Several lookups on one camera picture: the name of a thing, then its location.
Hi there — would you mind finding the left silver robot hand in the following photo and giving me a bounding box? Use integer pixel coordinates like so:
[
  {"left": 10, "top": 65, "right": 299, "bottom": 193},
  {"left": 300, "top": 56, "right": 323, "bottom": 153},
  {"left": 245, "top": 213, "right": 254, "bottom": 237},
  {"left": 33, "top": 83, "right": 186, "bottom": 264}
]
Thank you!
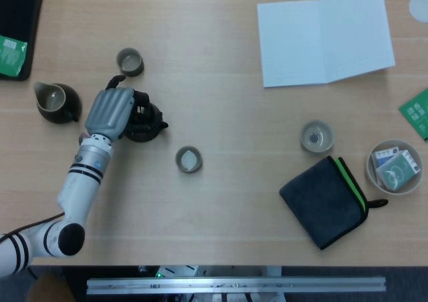
[{"left": 84, "top": 75, "right": 152, "bottom": 142}]

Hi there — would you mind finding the black cast iron teapot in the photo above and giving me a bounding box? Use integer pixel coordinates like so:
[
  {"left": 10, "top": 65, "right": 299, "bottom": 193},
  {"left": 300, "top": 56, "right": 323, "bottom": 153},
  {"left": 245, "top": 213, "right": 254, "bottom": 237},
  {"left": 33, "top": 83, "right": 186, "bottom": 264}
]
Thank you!
[{"left": 122, "top": 100, "right": 170, "bottom": 144}]

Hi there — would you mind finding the small cup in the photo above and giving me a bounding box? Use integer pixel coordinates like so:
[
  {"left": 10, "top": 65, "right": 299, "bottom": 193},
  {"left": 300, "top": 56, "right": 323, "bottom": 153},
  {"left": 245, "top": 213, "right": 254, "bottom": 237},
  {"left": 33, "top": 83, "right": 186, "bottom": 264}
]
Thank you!
[
  {"left": 300, "top": 120, "right": 336, "bottom": 154},
  {"left": 116, "top": 47, "right": 146, "bottom": 78},
  {"left": 175, "top": 145, "right": 204, "bottom": 174}
]

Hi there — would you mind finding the black ceramic pitcher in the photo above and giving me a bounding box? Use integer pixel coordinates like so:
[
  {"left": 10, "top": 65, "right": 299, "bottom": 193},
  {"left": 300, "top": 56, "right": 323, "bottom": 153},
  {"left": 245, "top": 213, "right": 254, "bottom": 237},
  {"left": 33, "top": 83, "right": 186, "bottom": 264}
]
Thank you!
[{"left": 33, "top": 82, "right": 83, "bottom": 125}]

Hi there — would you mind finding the green sachet with white label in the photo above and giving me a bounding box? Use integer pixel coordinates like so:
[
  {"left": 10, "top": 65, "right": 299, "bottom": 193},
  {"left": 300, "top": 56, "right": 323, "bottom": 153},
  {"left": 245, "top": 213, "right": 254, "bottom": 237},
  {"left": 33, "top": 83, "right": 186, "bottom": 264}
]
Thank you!
[{"left": 0, "top": 34, "right": 29, "bottom": 78}]

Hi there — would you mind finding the black tray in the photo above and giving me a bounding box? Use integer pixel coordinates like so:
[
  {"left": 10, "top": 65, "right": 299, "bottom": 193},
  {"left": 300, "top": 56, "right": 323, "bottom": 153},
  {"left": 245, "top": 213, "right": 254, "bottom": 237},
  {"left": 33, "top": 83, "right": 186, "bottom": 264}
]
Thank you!
[{"left": 0, "top": 0, "right": 45, "bottom": 82}]

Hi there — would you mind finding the orange brown seat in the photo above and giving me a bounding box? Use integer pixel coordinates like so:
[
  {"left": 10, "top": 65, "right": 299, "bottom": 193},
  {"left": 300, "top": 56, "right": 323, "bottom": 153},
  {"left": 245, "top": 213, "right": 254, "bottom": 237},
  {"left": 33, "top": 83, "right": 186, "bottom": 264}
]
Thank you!
[{"left": 28, "top": 271, "right": 75, "bottom": 302}]

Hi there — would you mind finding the open white notebook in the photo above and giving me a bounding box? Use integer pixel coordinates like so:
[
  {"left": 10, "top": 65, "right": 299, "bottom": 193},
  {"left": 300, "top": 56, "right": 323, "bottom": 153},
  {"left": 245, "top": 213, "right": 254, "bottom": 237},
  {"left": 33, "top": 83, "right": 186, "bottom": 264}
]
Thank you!
[{"left": 256, "top": 0, "right": 397, "bottom": 88}]

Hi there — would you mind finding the grey cloth with green trim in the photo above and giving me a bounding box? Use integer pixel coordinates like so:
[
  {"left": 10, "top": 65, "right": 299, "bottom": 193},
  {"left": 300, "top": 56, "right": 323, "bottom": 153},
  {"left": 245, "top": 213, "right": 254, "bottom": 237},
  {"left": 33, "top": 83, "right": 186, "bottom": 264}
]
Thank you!
[{"left": 279, "top": 155, "right": 389, "bottom": 251}]

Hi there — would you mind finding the beige round bowl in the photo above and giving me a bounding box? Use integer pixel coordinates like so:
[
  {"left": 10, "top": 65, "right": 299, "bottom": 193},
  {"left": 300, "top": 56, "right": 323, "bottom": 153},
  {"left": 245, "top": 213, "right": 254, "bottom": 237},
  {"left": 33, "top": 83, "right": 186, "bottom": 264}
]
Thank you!
[{"left": 366, "top": 139, "right": 423, "bottom": 196}]

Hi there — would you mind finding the blue white tea packet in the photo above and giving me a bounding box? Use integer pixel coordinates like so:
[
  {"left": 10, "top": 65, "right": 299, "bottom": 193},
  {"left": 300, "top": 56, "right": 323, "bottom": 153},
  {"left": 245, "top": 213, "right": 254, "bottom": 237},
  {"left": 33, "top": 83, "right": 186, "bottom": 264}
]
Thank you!
[{"left": 372, "top": 147, "right": 401, "bottom": 169}]

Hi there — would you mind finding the teal tea packet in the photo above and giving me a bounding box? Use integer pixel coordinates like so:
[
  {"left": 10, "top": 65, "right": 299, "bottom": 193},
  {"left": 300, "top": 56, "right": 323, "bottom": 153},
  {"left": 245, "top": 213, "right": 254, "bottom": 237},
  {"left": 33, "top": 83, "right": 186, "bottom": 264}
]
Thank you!
[{"left": 374, "top": 150, "right": 421, "bottom": 191}]

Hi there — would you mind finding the green tea sachet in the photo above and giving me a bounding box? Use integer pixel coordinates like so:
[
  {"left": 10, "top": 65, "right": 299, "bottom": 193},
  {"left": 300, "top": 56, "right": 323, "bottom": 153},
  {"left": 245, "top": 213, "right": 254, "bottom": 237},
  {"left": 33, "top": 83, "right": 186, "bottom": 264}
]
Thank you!
[{"left": 398, "top": 88, "right": 428, "bottom": 139}]

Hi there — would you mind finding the dark arm cable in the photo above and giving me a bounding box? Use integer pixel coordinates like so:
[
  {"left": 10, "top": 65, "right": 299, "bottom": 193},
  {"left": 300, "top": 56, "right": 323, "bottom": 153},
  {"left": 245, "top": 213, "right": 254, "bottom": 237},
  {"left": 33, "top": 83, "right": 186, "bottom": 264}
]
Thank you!
[{"left": 0, "top": 211, "right": 66, "bottom": 243}]

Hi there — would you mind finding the aluminium rail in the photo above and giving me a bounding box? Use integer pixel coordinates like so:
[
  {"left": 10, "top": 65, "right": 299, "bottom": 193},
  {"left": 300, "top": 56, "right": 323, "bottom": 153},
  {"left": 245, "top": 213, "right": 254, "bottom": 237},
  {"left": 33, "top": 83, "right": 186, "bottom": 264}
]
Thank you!
[{"left": 86, "top": 276, "right": 387, "bottom": 295}]

